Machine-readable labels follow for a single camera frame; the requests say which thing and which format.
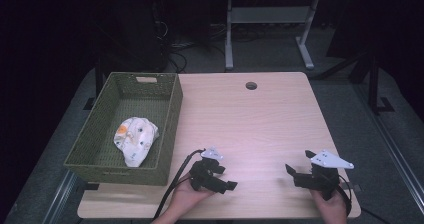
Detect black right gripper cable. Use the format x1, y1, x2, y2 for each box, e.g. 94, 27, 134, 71
335, 174, 353, 218

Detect black metal stand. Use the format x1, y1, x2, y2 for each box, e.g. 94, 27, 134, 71
364, 52, 396, 116

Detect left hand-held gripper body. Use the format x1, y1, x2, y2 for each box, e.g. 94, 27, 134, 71
188, 146, 225, 194

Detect green woven basket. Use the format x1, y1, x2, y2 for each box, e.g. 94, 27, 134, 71
63, 71, 184, 187

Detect metal floor rail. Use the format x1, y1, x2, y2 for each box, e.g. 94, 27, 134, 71
42, 169, 79, 224
354, 83, 424, 207

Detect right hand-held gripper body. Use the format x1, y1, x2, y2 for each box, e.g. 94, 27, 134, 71
292, 149, 355, 201

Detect person's left hand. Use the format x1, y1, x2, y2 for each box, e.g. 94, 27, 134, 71
167, 173, 216, 219

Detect black floor cables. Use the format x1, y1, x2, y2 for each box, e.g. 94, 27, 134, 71
151, 2, 228, 74

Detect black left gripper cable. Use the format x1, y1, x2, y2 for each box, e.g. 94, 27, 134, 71
153, 148, 206, 220

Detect white patterned cloth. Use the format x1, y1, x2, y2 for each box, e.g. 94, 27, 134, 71
113, 116, 161, 169

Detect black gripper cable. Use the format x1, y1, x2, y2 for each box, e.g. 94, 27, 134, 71
335, 174, 353, 218
153, 148, 206, 220

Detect person's right hand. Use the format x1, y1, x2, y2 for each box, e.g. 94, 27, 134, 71
309, 188, 348, 219

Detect white metal desk frame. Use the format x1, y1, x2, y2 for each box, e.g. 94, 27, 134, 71
224, 0, 322, 72

